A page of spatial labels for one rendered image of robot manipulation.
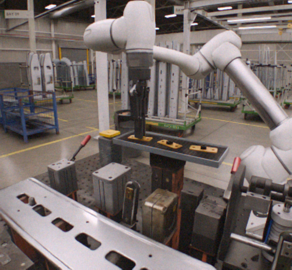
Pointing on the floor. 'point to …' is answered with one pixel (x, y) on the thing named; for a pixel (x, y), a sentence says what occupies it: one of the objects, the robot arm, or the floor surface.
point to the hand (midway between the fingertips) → (140, 127)
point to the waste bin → (127, 125)
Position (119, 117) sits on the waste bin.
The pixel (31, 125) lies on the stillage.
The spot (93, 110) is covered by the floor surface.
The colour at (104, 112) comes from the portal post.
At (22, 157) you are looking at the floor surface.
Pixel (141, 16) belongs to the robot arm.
